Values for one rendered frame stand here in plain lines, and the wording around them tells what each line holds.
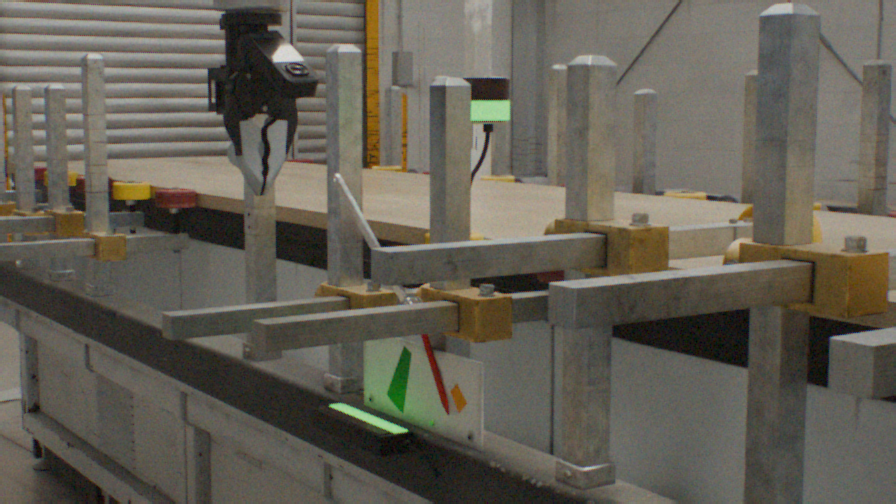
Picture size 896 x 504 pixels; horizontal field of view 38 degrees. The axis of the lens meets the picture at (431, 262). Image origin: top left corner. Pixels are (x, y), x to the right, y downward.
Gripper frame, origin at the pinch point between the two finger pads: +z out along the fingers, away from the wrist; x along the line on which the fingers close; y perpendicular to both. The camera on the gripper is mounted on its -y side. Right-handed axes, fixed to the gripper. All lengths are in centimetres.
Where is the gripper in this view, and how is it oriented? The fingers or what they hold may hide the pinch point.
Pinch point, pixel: (263, 185)
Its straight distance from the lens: 154.5
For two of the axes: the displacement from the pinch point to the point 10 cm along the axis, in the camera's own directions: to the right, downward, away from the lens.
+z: 0.0, 9.9, 1.3
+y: -5.6, -1.0, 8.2
